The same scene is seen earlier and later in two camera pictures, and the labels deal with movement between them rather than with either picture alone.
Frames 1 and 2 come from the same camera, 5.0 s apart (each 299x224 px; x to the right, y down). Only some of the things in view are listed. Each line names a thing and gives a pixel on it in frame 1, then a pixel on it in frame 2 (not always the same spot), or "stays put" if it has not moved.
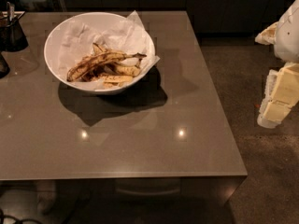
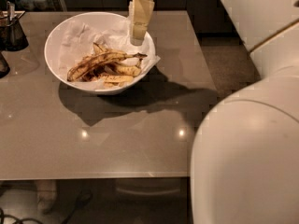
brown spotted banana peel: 106,67 stays put
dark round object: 5,69 stays put
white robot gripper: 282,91 -> 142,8
